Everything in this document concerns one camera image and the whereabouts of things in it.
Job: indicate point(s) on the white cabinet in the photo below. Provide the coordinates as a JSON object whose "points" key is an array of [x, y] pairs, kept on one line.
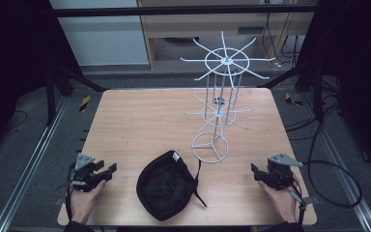
{"points": [[103, 35]]}

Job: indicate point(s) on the person's left hand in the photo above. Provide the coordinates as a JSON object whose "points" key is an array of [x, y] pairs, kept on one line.
{"points": [[83, 201]]}

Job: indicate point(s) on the black metal stand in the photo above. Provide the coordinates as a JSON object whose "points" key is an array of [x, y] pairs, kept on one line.
{"points": [[306, 83], [56, 87]]}

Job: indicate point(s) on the yellow black striped tape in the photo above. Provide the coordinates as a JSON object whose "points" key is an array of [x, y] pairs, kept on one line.
{"points": [[292, 100], [84, 103]]}

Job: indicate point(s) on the black horizontal frame bar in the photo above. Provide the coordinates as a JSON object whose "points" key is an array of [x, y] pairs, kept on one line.
{"points": [[174, 10]]}

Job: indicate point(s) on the aluminium floor rail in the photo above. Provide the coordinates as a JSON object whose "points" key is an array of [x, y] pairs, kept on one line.
{"points": [[29, 164], [344, 174]]}

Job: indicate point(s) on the light wooden desk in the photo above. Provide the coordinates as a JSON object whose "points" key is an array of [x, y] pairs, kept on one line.
{"points": [[186, 25]]}

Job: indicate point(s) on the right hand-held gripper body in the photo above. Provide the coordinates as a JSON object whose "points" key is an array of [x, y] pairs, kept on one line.
{"points": [[280, 172]]}

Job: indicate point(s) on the black cap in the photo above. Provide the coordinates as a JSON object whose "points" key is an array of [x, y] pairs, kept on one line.
{"points": [[165, 187]]}

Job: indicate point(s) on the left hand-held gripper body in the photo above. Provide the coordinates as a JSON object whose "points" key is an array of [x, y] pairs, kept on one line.
{"points": [[84, 175]]}

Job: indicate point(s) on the person's right hand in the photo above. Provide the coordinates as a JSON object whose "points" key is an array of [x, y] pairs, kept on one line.
{"points": [[281, 201]]}

